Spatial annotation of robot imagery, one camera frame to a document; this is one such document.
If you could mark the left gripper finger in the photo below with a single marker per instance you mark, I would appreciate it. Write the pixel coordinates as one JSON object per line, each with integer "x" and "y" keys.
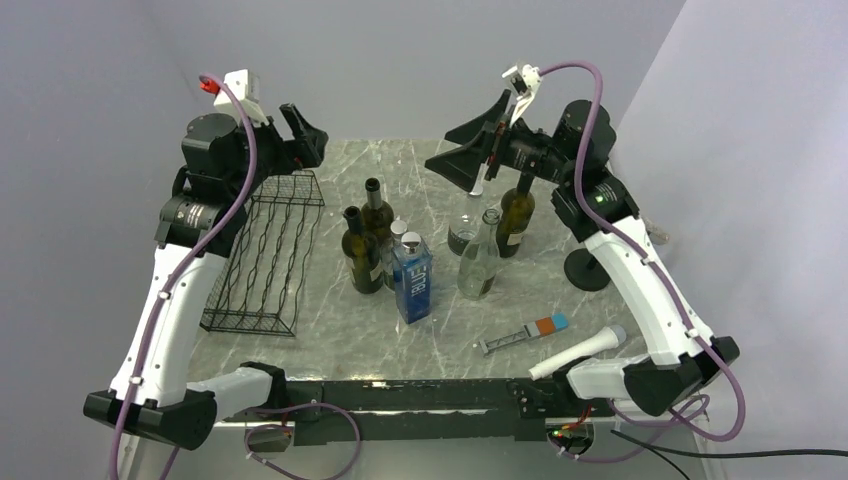
{"x": 312, "y": 145}
{"x": 299, "y": 126}

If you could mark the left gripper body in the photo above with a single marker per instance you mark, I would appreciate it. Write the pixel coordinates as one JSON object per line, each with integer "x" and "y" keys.
{"x": 274, "y": 156}

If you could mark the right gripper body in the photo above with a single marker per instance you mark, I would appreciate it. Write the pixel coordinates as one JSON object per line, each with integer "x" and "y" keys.
{"x": 532, "y": 152}

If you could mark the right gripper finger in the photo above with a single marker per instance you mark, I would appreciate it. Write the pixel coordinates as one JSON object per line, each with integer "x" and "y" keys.
{"x": 467, "y": 131}
{"x": 465, "y": 166}

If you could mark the blue square glass bottle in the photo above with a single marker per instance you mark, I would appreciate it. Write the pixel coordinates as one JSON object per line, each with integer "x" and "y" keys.
{"x": 413, "y": 278}

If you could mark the dark green wine bottle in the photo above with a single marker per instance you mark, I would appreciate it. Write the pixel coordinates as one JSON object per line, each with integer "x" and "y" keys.
{"x": 362, "y": 253}

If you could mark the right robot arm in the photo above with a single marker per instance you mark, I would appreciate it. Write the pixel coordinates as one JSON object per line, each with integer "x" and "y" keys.
{"x": 683, "y": 354}

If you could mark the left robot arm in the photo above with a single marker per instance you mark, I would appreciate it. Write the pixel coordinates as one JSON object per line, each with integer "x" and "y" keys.
{"x": 151, "y": 396}

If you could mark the clear labelled bottle silver cap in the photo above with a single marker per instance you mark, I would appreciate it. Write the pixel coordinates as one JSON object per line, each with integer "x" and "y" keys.
{"x": 465, "y": 219}

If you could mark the dark wine bottle right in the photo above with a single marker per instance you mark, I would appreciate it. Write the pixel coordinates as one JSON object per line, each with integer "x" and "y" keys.
{"x": 517, "y": 205}

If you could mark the green wine bottle grey cap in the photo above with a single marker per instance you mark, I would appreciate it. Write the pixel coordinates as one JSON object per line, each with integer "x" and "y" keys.
{"x": 377, "y": 214}

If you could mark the clear empty glass bottle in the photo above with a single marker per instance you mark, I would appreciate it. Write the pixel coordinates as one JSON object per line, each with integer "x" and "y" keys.
{"x": 479, "y": 260}

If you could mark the grey handheld microphone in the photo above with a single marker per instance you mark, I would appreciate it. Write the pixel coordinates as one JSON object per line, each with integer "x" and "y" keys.
{"x": 657, "y": 235}

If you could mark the grey tool coloured blocks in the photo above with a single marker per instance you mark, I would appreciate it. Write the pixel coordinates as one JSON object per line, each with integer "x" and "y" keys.
{"x": 529, "y": 331}

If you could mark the white toy microphone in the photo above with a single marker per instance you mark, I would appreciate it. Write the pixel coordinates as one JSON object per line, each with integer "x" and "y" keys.
{"x": 609, "y": 337}

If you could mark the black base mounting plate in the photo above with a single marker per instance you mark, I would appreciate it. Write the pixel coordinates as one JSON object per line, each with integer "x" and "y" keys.
{"x": 516, "y": 408}

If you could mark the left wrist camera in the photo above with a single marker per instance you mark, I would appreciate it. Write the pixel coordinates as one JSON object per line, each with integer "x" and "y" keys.
{"x": 245, "y": 86}

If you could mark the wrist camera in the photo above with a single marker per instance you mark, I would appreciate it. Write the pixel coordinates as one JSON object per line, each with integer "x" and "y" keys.
{"x": 245, "y": 86}
{"x": 524, "y": 80}

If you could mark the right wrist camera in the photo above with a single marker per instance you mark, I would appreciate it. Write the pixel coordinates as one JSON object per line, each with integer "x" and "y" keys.
{"x": 524, "y": 80}

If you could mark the black wire wine rack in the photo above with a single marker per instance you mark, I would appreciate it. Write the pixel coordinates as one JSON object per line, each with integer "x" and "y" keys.
{"x": 260, "y": 290}

